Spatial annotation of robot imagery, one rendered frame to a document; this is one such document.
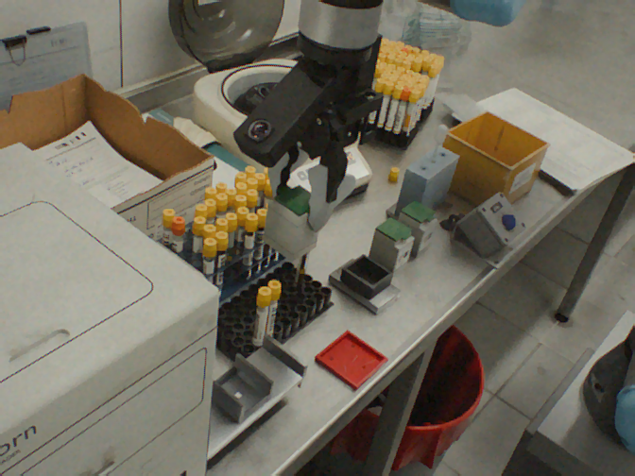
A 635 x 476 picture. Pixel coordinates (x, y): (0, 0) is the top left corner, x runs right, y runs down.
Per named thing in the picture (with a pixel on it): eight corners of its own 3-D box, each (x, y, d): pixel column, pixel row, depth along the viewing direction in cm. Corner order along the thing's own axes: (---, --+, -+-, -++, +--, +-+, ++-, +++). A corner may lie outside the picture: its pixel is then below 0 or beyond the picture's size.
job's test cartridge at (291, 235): (287, 227, 87) (294, 183, 83) (317, 247, 85) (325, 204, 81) (262, 240, 84) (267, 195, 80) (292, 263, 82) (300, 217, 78)
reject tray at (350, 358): (355, 391, 92) (356, 386, 91) (314, 360, 95) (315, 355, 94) (387, 362, 96) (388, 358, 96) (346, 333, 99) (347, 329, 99)
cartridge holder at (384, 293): (376, 315, 103) (382, 297, 100) (327, 280, 107) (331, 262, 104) (399, 297, 106) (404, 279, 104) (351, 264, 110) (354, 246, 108)
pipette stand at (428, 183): (420, 234, 118) (436, 183, 112) (385, 214, 121) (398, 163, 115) (451, 209, 125) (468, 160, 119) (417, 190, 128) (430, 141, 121)
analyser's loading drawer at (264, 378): (172, 497, 75) (174, 467, 72) (129, 456, 78) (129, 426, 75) (303, 385, 89) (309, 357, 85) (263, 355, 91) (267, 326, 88)
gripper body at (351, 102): (375, 145, 79) (399, 40, 72) (321, 173, 74) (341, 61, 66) (322, 114, 83) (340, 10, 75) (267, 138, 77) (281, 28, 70)
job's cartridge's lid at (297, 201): (293, 184, 83) (294, 180, 82) (324, 205, 81) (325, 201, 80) (268, 196, 80) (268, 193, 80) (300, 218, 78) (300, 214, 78)
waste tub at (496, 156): (493, 218, 125) (511, 169, 118) (429, 180, 131) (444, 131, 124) (532, 191, 133) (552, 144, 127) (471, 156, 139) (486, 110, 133)
